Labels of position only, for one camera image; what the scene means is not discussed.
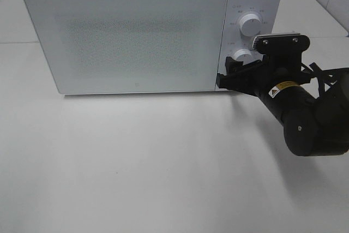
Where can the upper white power knob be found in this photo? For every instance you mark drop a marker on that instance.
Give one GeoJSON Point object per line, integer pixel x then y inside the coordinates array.
{"type": "Point", "coordinates": [250, 24]}

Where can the white microwave door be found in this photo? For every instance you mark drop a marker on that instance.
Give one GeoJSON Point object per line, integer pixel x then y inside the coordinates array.
{"type": "Point", "coordinates": [130, 46]}

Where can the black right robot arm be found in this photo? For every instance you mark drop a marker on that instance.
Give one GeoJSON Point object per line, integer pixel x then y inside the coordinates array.
{"type": "Point", "coordinates": [320, 129]}

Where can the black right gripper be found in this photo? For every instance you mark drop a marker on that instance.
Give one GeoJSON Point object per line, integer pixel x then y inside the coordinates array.
{"type": "Point", "coordinates": [275, 79]}

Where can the white timer knob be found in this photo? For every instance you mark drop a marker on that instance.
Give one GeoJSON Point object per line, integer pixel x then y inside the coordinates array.
{"type": "Point", "coordinates": [243, 55]}

